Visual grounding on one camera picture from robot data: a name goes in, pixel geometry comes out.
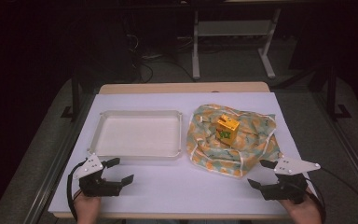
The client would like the white metal desk frame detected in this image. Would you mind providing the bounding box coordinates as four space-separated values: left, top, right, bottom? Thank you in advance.
191 7 282 80

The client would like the person's right hand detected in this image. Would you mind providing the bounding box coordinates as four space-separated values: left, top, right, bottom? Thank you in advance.
279 189 323 224

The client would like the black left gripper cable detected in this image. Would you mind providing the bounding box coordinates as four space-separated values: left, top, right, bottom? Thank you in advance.
66 161 89 221

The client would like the aluminium rail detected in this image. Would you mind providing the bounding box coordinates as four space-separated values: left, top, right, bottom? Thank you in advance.
310 92 358 213
21 92 98 224

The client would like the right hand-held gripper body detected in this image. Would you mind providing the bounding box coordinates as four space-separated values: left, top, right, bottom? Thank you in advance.
260 156 322 205

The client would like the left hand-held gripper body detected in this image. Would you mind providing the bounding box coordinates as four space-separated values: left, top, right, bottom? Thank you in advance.
73 153 124 198

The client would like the tangle of floor cables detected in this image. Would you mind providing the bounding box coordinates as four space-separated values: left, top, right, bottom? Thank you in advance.
125 31 197 84

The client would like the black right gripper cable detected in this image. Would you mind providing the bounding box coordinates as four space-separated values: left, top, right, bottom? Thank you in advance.
302 167 358 224

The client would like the yellow drink carton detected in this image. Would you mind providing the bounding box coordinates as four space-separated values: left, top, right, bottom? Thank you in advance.
214 113 241 147

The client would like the white plastic tray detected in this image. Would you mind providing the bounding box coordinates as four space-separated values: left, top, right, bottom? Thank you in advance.
88 109 184 161

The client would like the lemon print cloth bag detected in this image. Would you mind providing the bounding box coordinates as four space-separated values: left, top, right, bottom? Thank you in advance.
186 104 282 178

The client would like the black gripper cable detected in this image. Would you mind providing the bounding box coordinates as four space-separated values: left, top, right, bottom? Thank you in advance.
66 161 89 221
302 167 358 224

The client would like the black metal stand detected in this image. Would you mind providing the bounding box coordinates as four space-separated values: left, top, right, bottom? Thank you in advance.
307 63 352 121
60 70 88 122

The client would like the person's left hand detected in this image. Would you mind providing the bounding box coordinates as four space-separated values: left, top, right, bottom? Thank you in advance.
73 189 102 224

